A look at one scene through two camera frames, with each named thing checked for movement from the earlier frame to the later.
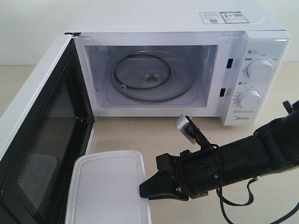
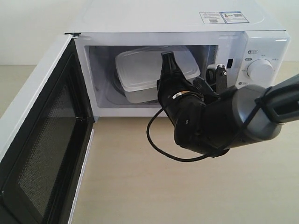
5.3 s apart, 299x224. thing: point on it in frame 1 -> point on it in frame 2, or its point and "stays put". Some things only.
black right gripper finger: (167, 196) -> (201, 85)
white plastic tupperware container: (104, 189) -> (139, 69)
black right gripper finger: (162, 183) -> (171, 73)
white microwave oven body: (184, 58) stays put
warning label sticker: (213, 17) stays put
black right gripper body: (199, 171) -> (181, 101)
